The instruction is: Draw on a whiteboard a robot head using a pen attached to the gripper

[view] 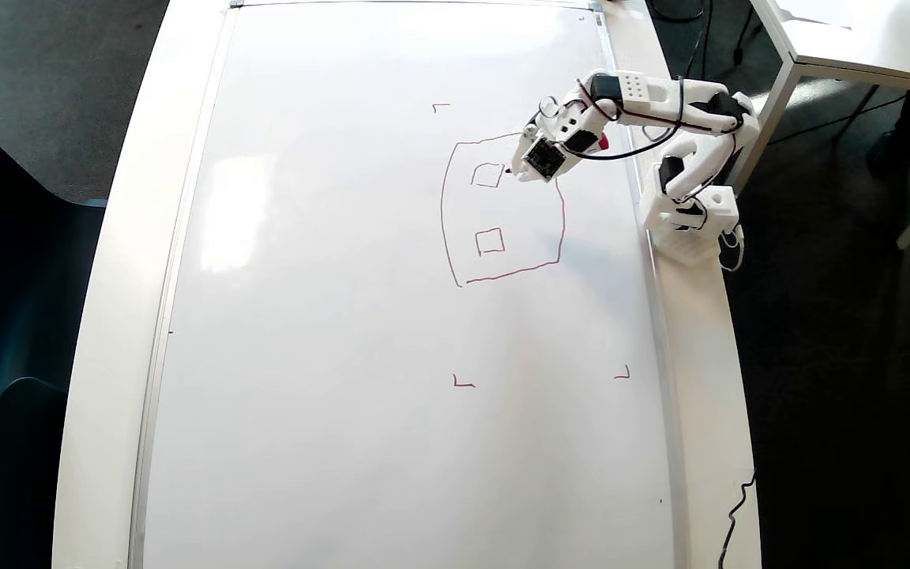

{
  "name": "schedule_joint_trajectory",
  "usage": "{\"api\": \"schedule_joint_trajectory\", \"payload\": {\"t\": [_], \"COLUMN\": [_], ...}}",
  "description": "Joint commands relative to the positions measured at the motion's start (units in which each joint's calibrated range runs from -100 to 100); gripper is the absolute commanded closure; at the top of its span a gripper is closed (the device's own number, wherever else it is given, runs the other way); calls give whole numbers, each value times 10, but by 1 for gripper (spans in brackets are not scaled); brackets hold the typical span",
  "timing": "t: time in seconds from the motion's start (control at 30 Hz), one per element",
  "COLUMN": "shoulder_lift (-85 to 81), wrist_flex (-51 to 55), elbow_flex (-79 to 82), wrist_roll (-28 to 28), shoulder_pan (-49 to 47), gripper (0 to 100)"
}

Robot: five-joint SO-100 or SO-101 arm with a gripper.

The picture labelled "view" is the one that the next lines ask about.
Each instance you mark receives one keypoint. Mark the large dark blue chair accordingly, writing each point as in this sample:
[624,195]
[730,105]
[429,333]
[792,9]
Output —
[13,276]

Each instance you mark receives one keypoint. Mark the white side table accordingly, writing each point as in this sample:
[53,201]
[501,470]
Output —
[866,39]

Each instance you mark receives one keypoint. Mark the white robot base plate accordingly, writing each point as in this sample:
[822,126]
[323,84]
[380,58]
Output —
[688,249]

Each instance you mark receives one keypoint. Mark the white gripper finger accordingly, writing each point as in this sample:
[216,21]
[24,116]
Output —
[548,118]
[524,175]

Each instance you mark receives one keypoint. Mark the red marker pen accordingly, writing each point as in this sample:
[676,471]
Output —
[604,142]

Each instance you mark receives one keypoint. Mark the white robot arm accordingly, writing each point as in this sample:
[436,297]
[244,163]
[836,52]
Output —
[660,99]

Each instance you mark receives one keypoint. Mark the large white whiteboard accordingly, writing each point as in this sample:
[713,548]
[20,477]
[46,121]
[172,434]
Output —
[344,356]

